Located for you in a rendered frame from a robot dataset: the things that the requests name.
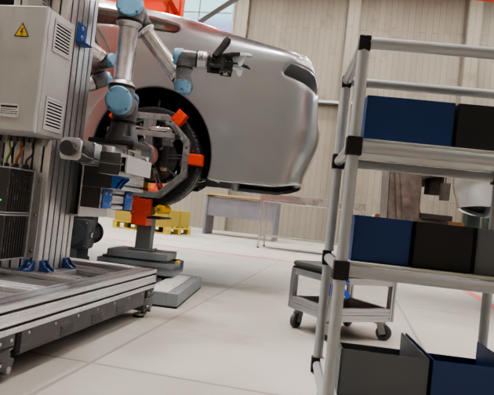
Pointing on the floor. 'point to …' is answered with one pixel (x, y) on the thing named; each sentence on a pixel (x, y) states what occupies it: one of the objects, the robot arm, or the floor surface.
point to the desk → (238, 210)
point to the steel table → (296, 204)
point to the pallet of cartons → (179, 220)
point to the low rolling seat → (365, 313)
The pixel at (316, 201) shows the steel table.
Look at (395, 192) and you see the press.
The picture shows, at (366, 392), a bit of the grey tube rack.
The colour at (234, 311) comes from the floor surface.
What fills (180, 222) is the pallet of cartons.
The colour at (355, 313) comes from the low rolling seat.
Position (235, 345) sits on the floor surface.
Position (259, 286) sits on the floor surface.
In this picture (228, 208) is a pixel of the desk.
